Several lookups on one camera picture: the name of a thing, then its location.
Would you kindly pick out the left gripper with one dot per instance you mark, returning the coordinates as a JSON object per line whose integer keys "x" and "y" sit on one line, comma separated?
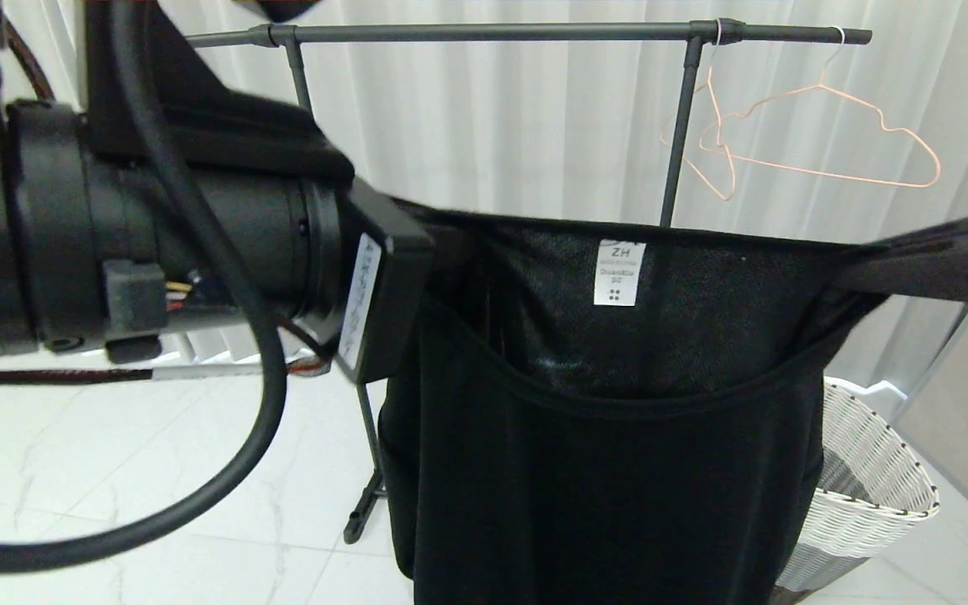
{"x": 282, "y": 244}

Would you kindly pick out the black garment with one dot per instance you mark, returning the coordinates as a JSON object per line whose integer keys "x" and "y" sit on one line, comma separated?
{"x": 576, "y": 504}

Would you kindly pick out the pink clothes hanger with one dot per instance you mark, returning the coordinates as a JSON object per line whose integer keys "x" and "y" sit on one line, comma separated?
{"x": 726, "y": 172}
{"x": 837, "y": 175}

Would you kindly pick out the black clothes rack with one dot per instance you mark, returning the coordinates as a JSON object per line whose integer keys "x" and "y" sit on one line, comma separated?
{"x": 492, "y": 32}

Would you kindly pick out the white laundry basket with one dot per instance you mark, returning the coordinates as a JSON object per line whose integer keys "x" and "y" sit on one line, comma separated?
{"x": 870, "y": 487}

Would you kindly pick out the white curtain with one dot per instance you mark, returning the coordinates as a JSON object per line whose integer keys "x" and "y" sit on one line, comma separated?
{"x": 534, "y": 109}

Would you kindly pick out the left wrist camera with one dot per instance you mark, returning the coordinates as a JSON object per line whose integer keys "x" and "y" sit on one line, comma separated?
{"x": 223, "y": 126}

